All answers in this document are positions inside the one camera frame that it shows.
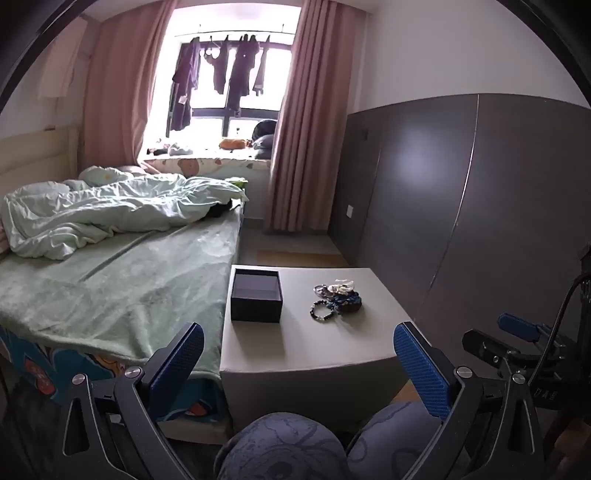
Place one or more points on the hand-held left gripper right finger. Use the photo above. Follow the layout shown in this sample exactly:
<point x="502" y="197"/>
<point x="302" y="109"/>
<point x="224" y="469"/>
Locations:
<point x="420" y="364"/>

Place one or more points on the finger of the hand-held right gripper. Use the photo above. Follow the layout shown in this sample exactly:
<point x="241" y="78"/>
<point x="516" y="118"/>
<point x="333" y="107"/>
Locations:
<point x="485" y="346"/>
<point x="517" y="326"/>

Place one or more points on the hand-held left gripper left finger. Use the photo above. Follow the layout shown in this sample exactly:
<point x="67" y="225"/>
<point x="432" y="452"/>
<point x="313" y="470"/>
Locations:
<point x="178" y="360"/>

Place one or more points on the black jewelry box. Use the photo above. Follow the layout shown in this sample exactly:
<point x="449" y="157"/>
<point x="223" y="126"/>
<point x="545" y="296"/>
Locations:
<point x="256" y="300"/>

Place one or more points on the silver bangle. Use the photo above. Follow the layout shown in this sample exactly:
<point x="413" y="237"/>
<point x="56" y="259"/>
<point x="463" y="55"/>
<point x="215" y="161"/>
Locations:
<point x="320" y="290"/>

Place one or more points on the person's right leg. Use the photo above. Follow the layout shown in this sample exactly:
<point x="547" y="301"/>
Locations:
<point x="392" y="434"/>

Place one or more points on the person's leg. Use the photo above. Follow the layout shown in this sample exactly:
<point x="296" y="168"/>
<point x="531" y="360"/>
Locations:
<point x="392" y="434"/>
<point x="281" y="447"/>

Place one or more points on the bed with green sheet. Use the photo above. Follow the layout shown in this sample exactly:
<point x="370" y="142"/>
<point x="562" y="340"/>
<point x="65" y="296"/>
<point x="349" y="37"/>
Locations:
<point x="138" y="277"/>

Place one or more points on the small grey table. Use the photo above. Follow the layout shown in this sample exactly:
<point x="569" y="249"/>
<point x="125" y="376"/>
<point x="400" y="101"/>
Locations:
<point x="300" y="341"/>

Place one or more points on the person's left leg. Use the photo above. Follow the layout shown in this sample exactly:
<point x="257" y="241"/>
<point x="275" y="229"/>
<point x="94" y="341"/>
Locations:
<point x="281" y="447"/>

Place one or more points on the cartoon printed bed skirt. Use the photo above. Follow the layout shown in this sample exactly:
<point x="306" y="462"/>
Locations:
<point x="41" y="369"/>

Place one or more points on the flat cardboard sheet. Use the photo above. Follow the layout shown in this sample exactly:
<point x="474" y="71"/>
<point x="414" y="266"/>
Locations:
<point x="295" y="258"/>

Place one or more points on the light green duvet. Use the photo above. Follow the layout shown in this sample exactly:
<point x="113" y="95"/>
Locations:
<point x="115" y="207"/>

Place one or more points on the printed window seat cushion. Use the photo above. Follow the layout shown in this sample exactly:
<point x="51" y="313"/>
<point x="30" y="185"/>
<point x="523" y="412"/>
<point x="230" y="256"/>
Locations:
<point x="203" y="165"/>

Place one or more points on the light printed pillow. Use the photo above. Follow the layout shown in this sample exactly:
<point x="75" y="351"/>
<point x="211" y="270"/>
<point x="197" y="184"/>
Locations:
<point x="101" y="175"/>

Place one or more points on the orange soft item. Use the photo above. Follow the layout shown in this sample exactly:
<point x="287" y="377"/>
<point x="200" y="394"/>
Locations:
<point x="232" y="144"/>

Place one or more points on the dark blue pillow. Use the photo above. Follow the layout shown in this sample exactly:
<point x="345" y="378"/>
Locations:
<point x="265" y="138"/>

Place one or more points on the beige headboard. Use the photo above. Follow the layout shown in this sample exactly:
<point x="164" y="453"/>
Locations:
<point x="37" y="157"/>

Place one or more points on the pink curtain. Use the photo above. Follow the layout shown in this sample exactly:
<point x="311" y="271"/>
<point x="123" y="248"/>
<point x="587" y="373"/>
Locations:
<point x="120" y="83"/>
<point x="309" y="138"/>

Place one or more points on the purple hanging shirt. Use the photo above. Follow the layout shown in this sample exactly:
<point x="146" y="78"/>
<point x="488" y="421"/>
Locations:
<point x="184" y="83"/>

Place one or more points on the large dark hanging garment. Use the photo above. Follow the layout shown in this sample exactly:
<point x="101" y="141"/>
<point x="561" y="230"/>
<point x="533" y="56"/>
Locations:
<point x="242" y="69"/>

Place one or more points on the grey hanging garment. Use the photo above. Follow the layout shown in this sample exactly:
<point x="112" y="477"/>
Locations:
<point x="261" y="69"/>

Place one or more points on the white wall socket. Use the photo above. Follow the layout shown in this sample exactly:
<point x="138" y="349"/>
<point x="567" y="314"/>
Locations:
<point x="350" y="211"/>

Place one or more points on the clothes rail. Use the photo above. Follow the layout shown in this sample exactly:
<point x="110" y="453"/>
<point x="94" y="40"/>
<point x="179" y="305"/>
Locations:
<point x="279" y="43"/>

